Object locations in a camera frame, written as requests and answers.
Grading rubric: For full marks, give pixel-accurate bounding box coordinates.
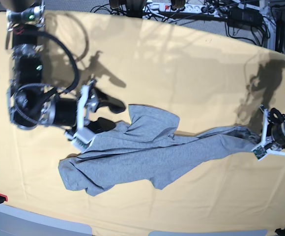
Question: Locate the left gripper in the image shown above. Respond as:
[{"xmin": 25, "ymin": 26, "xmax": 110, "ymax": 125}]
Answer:
[{"xmin": 267, "ymin": 108, "xmax": 285, "ymax": 148}]

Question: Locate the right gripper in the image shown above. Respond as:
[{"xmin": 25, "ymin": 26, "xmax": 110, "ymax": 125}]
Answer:
[{"xmin": 51, "ymin": 79, "xmax": 126, "ymax": 134}]

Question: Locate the grey t-shirt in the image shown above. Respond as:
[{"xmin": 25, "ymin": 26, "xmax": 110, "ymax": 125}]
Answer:
[{"xmin": 58, "ymin": 105, "xmax": 260, "ymax": 196}]

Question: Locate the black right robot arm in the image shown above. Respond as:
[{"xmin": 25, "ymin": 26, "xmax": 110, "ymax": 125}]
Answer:
[{"xmin": 0, "ymin": 0, "xmax": 126, "ymax": 135}]

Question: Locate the yellow table cloth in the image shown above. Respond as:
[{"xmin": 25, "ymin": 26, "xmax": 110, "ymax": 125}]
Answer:
[{"xmin": 0, "ymin": 10, "xmax": 285, "ymax": 236}]

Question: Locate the white power strip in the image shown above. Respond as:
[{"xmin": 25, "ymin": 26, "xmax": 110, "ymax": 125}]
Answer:
[{"xmin": 143, "ymin": 0, "xmax": 228, "ymax": 18}]

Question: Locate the black power adapter box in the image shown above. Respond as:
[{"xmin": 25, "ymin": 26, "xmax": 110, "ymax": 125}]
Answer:
[{"xmin": 228, "ymin": 7, "xmax": 263, "ymax": 27}]

